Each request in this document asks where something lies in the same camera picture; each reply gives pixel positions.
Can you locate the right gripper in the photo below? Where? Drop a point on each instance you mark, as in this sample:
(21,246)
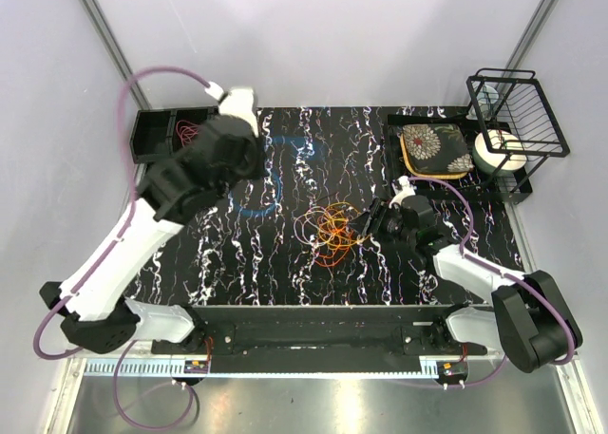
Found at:
(379,210)

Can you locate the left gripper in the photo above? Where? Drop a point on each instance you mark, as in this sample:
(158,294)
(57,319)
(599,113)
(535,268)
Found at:
(259,149)

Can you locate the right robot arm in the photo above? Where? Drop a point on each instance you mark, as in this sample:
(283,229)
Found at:
(528,319)

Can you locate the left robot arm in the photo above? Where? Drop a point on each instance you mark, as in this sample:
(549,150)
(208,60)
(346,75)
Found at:
(97,317)

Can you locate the black three-compartment bin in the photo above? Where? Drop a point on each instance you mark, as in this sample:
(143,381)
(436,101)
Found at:
(158,134)

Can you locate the floral square plate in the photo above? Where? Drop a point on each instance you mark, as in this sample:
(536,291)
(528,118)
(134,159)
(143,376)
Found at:
(435,150)

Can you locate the black tray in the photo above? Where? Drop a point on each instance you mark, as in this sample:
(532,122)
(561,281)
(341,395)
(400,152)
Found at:
(475,186)

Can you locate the white green bowl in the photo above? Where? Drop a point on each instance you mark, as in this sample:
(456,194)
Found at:
(504,153)

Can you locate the glass cup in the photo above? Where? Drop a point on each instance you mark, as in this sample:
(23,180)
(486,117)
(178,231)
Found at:
(486,97)

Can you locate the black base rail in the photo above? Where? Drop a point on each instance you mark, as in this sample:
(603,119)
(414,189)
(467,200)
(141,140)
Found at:
(408,329)

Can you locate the black wire dish rack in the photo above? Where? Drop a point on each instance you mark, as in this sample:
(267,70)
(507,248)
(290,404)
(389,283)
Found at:
(524,111)

